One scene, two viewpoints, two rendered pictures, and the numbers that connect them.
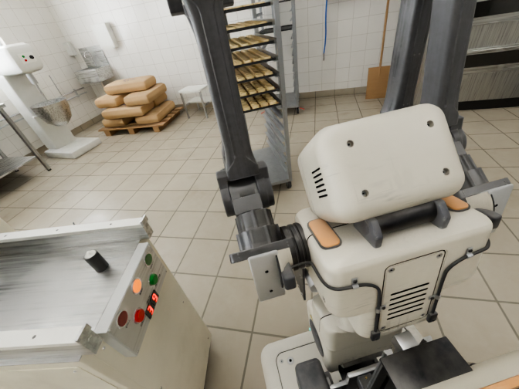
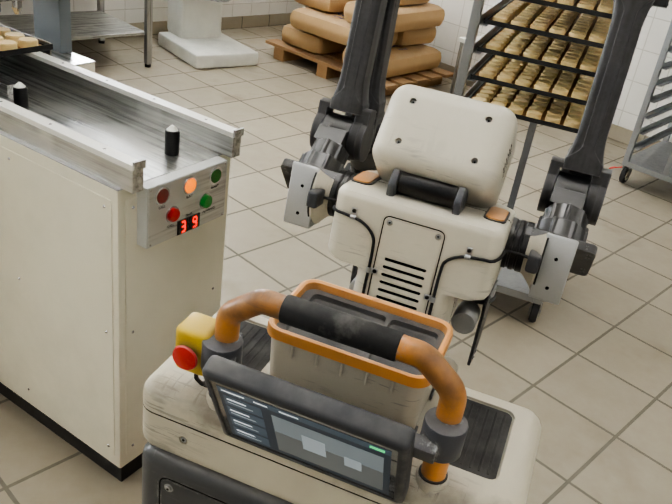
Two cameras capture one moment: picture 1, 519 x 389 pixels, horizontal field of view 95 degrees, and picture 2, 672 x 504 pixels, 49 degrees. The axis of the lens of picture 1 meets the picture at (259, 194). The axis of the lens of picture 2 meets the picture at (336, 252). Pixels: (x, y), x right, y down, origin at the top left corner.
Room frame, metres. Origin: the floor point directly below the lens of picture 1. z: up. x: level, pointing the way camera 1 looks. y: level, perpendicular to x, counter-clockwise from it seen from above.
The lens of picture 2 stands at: (-0.81, -0.52, 1.49)
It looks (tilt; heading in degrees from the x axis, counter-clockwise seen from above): 29 degrees down; 24
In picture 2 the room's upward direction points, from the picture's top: 9 degrees clockwise
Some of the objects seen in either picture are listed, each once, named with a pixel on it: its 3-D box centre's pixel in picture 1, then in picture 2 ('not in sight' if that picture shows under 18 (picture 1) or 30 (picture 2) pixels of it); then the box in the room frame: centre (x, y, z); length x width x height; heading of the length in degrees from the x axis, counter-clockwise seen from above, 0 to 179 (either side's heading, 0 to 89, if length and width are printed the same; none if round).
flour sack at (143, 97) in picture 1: (146, 93); (395, 13); (4.17, 1.47, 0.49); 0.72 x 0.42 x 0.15; 168
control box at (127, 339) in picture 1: (138, 295); (183, 200); (0.37, 0.36, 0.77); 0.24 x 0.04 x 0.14; 174
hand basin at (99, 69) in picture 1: (95, 66); not in sight; (4.91, 2.39, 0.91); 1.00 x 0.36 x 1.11; 73
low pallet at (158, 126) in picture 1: (144, 120); (358, 63); (4.26, 1.74, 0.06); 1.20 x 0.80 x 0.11; 75
